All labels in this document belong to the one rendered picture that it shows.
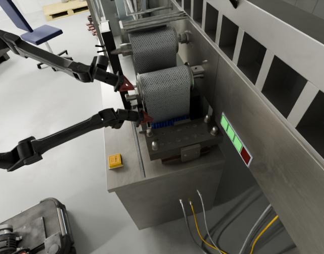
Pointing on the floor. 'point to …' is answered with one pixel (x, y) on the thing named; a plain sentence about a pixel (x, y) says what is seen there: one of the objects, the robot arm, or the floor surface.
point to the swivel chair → (42, 37)
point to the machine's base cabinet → (171, 196)
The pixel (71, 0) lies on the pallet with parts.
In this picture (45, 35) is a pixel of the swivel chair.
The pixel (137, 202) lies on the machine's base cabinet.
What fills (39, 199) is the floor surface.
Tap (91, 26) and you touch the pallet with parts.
